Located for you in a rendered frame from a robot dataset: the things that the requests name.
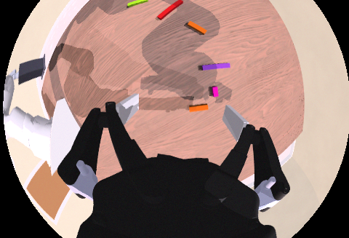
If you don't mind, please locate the purple rod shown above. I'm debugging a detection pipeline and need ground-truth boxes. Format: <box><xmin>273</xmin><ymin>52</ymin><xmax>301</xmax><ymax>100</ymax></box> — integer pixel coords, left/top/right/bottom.
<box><xmin>201</xmin><ymin>63</ymin><xmax>230</xmax><ymax>71</ymax></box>

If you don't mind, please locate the short magenta block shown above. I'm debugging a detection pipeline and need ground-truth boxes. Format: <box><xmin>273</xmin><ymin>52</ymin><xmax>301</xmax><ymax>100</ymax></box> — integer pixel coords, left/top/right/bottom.
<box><xmin>212</xmin><ymin>87</ymin><xmax>218</xmax><ymax>97</ymax></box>

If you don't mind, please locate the lime green flat bar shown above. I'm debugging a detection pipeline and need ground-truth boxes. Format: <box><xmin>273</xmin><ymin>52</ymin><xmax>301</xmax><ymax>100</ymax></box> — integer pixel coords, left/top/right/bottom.
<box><xmin>128</xmin><ymin>0</ymin><xmax>148</xmax><ymax>7</ymax></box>

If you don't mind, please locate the orange rod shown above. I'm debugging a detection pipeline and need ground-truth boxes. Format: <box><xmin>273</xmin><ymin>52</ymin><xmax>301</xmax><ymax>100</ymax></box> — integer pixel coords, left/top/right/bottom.
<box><xmin>189</xmin><ymin>104</ymin><xmax>208</xmax><ymax>112</ymax></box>
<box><xmin>188</xmin><ymin>21</ymin><xmax>206</xmax><ymax>35</ymax></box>

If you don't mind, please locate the red rod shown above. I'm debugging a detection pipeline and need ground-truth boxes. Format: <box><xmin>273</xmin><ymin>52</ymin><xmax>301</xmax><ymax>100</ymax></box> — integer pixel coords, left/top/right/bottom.
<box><xmin>157</xmin><ymin>0</ymin><xmax>183</xmax><ymax>20</ymax></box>

